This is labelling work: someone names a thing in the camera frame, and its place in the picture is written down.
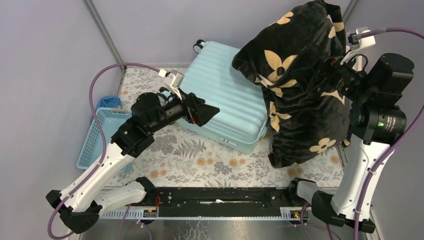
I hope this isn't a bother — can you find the light blue ribbed suitcase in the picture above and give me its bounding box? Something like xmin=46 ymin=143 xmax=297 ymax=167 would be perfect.
xmin=177 ymin=39 xmax=268 ymax=154

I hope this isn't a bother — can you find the black floral plush blanket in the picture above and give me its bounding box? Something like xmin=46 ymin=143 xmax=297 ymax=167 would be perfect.
xmin=232 ymin=0 xmax=350 ymax=168

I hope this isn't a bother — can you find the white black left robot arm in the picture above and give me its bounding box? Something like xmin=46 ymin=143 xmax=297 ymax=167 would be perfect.
xmin=46 ymin=92 xmax=220 ymax=234

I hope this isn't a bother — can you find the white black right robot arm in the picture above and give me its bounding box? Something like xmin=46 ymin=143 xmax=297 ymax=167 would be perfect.
xmin=310 ymin=53 xmax=415 ymax=234

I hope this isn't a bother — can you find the floral patterned floor mat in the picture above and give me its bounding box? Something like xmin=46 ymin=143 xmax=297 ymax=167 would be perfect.
xmin=109 ymin=67 xmax=345 ymax=188

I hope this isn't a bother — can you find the blue yellow cloth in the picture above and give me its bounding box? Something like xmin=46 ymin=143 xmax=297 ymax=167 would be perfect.
xmin=94 ymin=95 xmax=123 ymax=111

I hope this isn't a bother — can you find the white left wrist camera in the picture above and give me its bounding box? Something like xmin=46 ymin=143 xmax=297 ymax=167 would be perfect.
xmin=158 ymin=68 xmax=184 ymax=100

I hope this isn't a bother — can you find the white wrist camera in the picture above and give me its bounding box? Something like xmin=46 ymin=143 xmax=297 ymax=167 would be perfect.
xmin=158 ymin=68 xmax=184 ymax=100
xmin=340 ymin=26 xmax=376 ymax=65

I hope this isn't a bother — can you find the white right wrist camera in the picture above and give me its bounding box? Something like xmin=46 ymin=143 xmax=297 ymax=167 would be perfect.
xmin=340 ymin=26 xmax=376 ymax=65

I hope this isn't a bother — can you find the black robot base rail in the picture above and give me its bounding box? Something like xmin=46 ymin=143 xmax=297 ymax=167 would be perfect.
xmin=99 ymin=176 xmax=332 ymax=226

